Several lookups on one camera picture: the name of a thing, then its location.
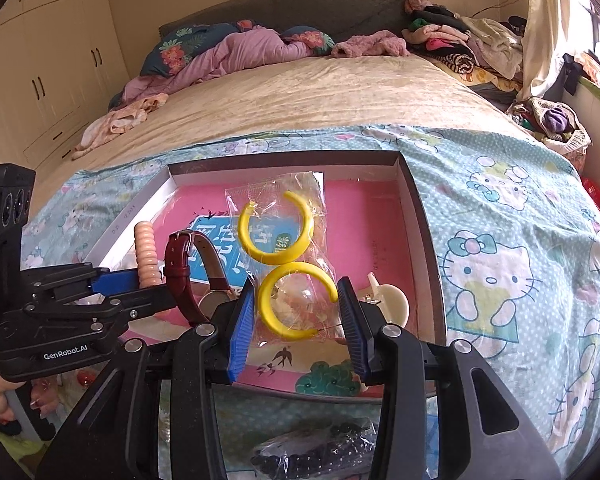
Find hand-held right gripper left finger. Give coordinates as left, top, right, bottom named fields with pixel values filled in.
left=35, top=276, right=257, bottom=480

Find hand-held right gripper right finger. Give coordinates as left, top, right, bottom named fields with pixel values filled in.
left=336, top=277, right=563, bottom=480

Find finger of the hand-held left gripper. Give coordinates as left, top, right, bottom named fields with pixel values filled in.
left=24, top=262, right=140, bottom=307
left=27, top=287, right=177, bottom=334

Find orange spiral hair tie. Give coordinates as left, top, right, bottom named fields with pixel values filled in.
left=134, top=222, right=166, bottom=293

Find cream hair claw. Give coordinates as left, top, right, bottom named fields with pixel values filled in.
left=357, top=272, right=410, bottom=326

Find brown leather strap watch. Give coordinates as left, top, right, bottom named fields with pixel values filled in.
left=162, top=230, right=241, bottom=326

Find shallow cardboard box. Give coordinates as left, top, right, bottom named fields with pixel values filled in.
left=87, top=150, right=448, bottom=403

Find yellow hoop earrings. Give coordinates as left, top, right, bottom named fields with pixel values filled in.
left=226, top=171, right=353, bottom=348

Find pale pink floral garment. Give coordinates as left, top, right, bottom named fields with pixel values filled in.
left=71, top=92, right=170, bottom=161

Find cartoon cat printed blanket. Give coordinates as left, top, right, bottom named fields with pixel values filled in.
left=5, top=122, right=600, bottom=480

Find cream wardrobe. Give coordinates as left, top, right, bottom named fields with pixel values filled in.
left=0, top=0, right=131, bottom=171

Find beige bedspread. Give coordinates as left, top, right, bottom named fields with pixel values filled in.
left=30, top=52, right=546, bottom=201

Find pink blanket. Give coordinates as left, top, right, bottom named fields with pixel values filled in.
left=122, top=27, right=321, bottom=103

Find red object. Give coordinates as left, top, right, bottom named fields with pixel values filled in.
left=580, top=176, right=600, bottom=221

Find pink fuzzy garment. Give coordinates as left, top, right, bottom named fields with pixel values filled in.
left=331, top=30, right=412, bottom=59

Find heap of clothes with purple garment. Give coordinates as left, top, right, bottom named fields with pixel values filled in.
left=507, top=96, right=592, bottom=153

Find pile of clothes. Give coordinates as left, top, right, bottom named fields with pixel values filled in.
left=402, top=0, right=531, bottom=93

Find grey headboard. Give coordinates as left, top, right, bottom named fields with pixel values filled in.
left=159, top=0, right=413, bottom=46

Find cream curtain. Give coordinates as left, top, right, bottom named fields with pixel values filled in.
left=517, top=0, right=588, bottom=101

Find black bead bracelet in bag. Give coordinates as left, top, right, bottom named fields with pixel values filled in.
left=250, top=417, right=381, bottom=480

